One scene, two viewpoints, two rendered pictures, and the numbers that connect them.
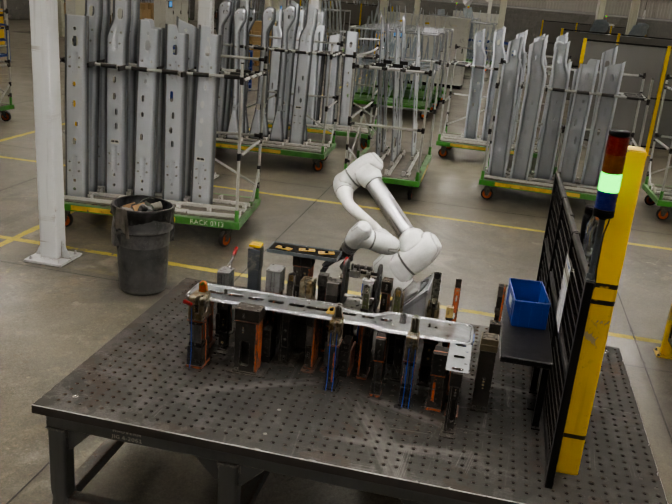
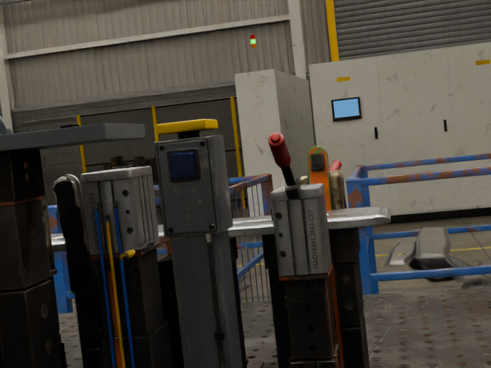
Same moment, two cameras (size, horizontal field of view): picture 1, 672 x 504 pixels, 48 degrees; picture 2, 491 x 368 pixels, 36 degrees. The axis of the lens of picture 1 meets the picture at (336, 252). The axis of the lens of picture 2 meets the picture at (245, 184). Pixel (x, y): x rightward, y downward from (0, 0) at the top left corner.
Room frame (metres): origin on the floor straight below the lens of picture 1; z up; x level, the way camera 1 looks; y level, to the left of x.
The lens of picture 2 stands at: (4.63, 0.49, 1.13)
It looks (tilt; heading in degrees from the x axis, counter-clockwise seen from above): 3 degrees down; 181
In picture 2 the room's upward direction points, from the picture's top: 6 degrees counter-clockwise
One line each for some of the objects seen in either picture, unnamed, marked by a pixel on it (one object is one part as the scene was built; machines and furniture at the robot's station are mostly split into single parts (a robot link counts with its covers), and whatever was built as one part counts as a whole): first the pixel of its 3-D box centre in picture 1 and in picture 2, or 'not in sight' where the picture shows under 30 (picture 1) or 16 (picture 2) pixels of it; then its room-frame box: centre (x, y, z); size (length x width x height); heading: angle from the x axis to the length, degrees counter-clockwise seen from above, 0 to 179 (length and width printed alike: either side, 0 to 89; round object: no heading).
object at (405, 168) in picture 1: (395, 118); not in sight; (10.32, -0.64, 0.88); 1.91 x 1.00 x 1.76; 170
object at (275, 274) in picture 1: (273, 305); (131, 309); (3.55, 0.29, 0.90); 0.13 x 0.10 x 0.41; 169
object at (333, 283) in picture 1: (332, 315); not in sight; (3.53, -0.01, 0.89); 0.13 x 0.11 x 0.38; 169
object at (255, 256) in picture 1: (254, 286); (209, 321); (3.75, 0.42, 0.92); 0.08 x 0.08 x 0.44; 79
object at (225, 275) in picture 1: (224, 302); (310, 315); (3.60, 0.55, 0.88); 0.11 x 0.10 x 0.36; 169
